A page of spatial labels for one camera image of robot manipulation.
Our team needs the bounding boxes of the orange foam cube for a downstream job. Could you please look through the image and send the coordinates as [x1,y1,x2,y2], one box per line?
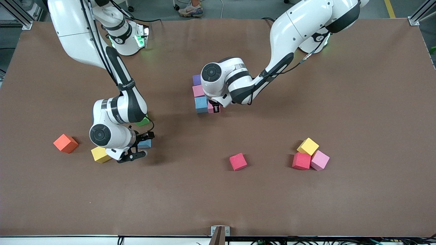
[53,134,79,154]

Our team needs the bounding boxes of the red foam cube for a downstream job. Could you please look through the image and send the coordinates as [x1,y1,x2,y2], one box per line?
[229,152,248,171]
[292,152,311,170]

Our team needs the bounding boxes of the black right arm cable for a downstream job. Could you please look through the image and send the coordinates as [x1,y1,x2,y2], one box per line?
[80,0,156,136]

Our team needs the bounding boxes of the beige shoe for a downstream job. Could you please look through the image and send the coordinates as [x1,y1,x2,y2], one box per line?
[178,3,204,18]

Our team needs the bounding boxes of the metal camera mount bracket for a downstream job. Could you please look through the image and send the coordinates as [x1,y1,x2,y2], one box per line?
[211,226,230,245]

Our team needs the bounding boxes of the yellow foam cube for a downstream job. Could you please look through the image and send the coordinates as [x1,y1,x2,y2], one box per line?
[297,137,320,156]
[91,146,112,164]

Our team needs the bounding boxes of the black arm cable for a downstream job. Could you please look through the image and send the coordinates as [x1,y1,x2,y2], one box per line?
[249,32,331,106]
[80,0,156,136]

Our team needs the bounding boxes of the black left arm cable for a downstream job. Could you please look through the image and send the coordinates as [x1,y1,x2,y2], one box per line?
[249,32,331,106]

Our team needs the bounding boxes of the large table cover mat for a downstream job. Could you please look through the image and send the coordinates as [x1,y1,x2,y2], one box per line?
[0,19,436,237]

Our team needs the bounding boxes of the aluminium frame post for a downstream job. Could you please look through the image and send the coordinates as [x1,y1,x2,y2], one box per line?
[0,0,46,30]
[408,0,436,27]

